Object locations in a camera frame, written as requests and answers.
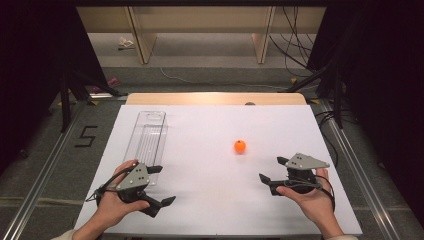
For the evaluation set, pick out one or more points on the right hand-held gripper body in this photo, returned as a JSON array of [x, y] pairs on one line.
[[303, 162]]

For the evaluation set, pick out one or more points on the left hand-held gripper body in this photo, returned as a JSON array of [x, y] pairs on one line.
[[135, 178]]

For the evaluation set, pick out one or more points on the clear plastic tray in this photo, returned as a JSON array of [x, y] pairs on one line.
[[148, 136]]

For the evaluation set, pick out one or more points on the orange ball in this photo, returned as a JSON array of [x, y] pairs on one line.
[[240, 146]]

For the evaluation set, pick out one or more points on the person's left hand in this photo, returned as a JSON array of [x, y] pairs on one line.
[[111, 203]]

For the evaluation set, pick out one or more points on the person's right hand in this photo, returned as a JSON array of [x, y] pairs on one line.
[[315, 203]]

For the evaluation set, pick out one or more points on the white board table cover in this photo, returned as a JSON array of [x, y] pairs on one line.
[[216, 200]]

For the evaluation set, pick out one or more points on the yellow tape piece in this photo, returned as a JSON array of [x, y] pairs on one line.
[[314, 101], [94, 102], [293, 80]]

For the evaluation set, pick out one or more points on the black metal stand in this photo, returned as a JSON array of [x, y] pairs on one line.
[[338, 100], [65, 103]]

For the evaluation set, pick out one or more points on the light wooden table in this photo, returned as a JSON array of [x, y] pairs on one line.
[[200, 98]]

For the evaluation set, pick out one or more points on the pink object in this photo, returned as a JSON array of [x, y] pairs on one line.
[[111, 82]]

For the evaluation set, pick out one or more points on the dark curtain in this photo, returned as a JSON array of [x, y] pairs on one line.
[[30, 50], [383, 66]]

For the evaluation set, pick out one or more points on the crumpled white paper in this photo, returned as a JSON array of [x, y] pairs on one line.
[[125, 43]]

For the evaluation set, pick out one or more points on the beige wooden desk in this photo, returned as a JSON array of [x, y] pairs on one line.
[[200, 18]]

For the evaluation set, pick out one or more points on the aluminium floor rail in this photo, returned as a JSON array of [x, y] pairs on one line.
[[40, 186], [366, 186]]

